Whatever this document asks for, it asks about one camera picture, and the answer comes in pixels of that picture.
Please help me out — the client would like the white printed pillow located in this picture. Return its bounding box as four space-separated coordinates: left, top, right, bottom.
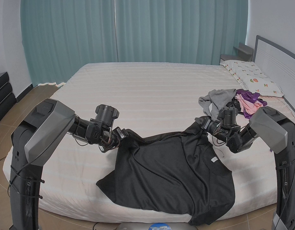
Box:
220 60 285 98

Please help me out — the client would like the bed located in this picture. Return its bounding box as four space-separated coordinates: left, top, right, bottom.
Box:
3 35 295 225

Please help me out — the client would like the black T-shirt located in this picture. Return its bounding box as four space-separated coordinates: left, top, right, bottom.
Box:
96 122 235 226

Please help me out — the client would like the blue-green curtain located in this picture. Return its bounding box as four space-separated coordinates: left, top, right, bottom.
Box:
20 0 118 87
115 0 249 65

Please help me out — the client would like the grey garment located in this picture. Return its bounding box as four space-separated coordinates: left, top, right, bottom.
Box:
198 88 236 120

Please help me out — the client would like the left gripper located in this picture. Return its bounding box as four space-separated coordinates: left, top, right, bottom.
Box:
111 126 132 148

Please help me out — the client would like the grey bedside table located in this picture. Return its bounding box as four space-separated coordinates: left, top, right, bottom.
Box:
220 42 254 62

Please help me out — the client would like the black chest of drawers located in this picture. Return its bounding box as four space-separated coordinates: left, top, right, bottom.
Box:
0 72 16 129

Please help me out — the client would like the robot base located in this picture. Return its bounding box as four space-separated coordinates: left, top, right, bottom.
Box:
115 222 190 230

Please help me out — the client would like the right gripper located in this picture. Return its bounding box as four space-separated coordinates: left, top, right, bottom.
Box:
195 116 222 136

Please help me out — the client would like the pile of clothes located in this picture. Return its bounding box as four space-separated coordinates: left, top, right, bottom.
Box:
228 89 270 119

